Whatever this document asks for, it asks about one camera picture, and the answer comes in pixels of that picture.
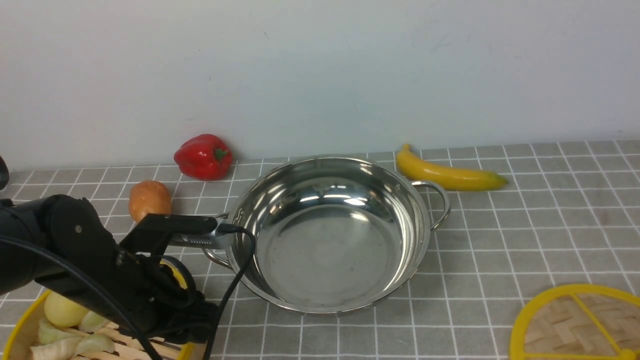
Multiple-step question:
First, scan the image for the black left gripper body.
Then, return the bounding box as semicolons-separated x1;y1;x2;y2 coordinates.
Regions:
102;250;218;344

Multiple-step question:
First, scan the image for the light green dumpling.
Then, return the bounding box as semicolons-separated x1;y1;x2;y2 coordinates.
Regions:
74;333;115;356

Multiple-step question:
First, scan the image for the pale green dumpling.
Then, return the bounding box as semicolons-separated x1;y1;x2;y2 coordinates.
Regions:
38;317;76;346

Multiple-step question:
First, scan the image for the yellow round bun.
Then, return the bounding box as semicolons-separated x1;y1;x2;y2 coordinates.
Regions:
44;291;89;328

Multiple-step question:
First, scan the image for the red bell pepper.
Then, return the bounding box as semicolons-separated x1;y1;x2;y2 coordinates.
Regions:
173;133;234;182

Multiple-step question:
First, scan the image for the bamboo steamer lid yellow frame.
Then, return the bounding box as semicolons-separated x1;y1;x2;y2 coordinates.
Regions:
509;284;640;360

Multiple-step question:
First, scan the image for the cream dumpling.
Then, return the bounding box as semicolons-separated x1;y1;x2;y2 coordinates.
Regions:
30;337;85;360

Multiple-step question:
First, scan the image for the stainless steel pot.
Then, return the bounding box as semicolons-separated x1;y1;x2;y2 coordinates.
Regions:
205;155;451;315

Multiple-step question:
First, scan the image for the brown potato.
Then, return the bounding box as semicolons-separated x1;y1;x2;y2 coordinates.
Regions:
128;180;173;224

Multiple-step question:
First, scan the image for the bamboo steamer basket yellow rim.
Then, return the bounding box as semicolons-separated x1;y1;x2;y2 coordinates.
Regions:
2;290;204;360

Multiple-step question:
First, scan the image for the yellow banana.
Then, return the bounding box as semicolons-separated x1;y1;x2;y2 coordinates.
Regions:
395;144;509;192

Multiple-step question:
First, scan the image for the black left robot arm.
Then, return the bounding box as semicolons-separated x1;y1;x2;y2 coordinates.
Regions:
0;194;218;344

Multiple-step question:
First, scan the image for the black cable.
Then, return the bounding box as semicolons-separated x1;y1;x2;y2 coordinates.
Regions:
0;223;257;360

